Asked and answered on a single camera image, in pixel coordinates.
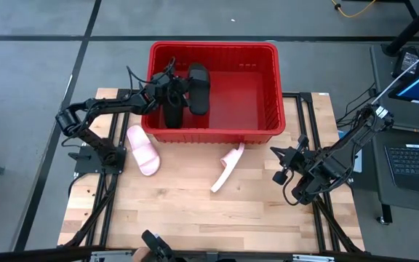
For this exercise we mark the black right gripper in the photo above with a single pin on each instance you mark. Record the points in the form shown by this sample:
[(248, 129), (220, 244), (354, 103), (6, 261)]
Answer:
[(302, 160)]

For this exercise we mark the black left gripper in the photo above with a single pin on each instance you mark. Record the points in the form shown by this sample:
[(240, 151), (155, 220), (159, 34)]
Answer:
[(164, 89)]

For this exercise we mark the black slide sandal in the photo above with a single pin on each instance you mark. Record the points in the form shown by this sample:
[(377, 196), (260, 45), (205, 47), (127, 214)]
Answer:
[(175, 118), (198, 91)]

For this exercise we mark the pink slide sandal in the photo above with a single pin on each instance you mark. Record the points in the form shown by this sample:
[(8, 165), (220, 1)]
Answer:
[(227, 165), (144, 153)]

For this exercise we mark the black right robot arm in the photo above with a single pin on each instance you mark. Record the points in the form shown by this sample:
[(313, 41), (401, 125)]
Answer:
[(333, 163)]

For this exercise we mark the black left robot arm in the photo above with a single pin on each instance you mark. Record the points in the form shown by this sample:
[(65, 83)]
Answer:
[(115, 103)]

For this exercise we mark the red plastic bin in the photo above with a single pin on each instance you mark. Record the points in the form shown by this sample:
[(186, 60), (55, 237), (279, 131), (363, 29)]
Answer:
[(238, 105)]

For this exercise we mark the black laptop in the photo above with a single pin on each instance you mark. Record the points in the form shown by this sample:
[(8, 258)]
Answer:
[(413, 163)]

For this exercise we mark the grey side desk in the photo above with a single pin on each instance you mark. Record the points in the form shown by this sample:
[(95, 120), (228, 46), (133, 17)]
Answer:
[(413, 203)]

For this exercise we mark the black power adapter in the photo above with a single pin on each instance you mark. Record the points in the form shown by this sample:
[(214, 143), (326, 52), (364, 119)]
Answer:
[(406, 60)]

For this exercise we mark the black handheld object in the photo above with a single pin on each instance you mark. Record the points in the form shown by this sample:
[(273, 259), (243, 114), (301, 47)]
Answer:
[(158, 247)]

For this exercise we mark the person's hand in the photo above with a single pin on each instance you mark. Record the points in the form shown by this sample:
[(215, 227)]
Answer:
[(142, 254)]

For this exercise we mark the black metal pole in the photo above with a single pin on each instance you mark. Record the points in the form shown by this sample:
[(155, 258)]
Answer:
[(413, 29)]

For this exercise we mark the silver frame bracket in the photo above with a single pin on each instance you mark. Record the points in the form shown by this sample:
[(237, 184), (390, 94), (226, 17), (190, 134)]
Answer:
[(111, 257), (313, 259)]

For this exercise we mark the black aluminium table frame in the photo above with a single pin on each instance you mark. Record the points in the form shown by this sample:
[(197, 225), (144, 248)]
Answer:
[(31, 257)]

